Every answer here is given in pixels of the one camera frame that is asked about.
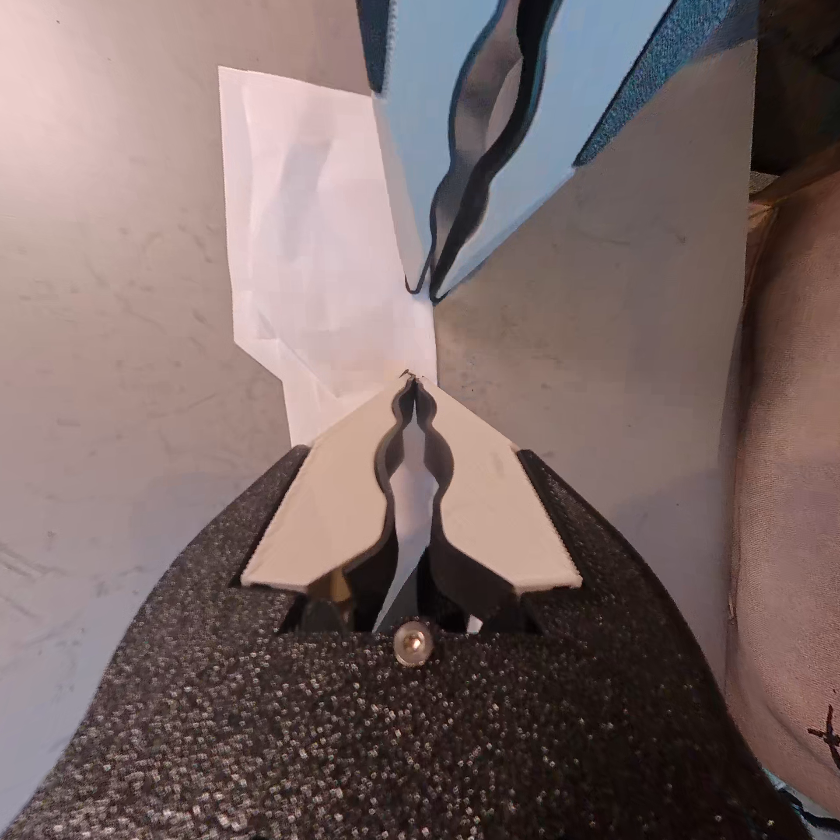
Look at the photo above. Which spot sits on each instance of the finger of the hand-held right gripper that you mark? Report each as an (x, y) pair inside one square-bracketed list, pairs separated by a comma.
[(413, 131), (571, 98)]

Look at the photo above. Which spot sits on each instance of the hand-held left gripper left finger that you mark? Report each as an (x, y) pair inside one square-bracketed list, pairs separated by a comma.
[(321, 512)]

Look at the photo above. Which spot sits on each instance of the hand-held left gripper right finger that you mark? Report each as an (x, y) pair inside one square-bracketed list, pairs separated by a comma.
[(505, 512)]

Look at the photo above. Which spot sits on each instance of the white paper sheet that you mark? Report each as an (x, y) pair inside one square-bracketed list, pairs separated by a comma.
[(308, 229)]

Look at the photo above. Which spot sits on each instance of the grey desk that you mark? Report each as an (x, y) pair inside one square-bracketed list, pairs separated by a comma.
[(131, 262)]

